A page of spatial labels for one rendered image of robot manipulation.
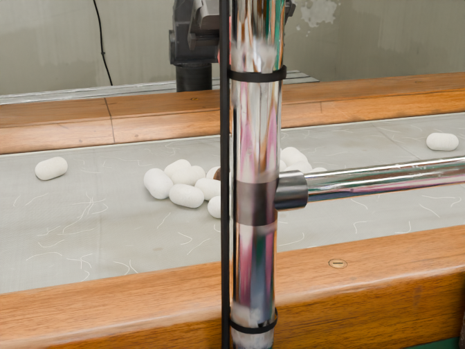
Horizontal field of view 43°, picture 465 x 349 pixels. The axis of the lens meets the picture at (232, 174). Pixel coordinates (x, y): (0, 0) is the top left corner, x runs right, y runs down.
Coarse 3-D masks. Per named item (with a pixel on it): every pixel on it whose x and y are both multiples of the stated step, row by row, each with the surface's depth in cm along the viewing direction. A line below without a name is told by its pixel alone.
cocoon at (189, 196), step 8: (176, 184) 50; (184, 184) 50; (176, 192) 49; (184, 192) 49; (192, 192) 49; (200, 192) 49; (176, 200) 49; (184, 200) 49; (192, 200) 49; (200, 200) 49
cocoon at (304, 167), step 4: (296, 164) 54; (300, 164) 54; (304, 164) 54; (308, 164) 54; (288, 168) 53; (292, 168) 53; (296, 168) 53; (300, 168) 53; (304, 168) 53; (308, 168) 54; (304, 172) 53
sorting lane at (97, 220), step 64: (320, 128) 70; (384, 128) 70; (448, 128) 70; (0, 192) 53; (64, 192) 53; (128, 192) 53; (448, 192) 53; (0, 256) 42; (64, 256) 42; (128, 256) 42; (192, 256) 42
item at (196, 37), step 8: (200, 0) 56; (288, 0) 58; (192, 8) 57; (288, 8) 58; (192, 16) 57; (288, 16) 59; (192, 24) 59; (192, 32) 60; (200, 32) 60; (208, 32) 60; (216, 32) 60; (192, 40) 60; (200, 40) 60; (208, 40) 60; (216, 40) 60; (192, 48) 61
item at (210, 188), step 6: (198, 180) 51; (204, 180) 50; (210, 180) 50; (216, 180) 50; (198, 186) 50; (204, 186) 50; (210, 186) 50; (216, 186) 50; (204, 192) 50; (210, 192) 50; (216, 192) 49; (204, 198) 50; (210, 198) 50
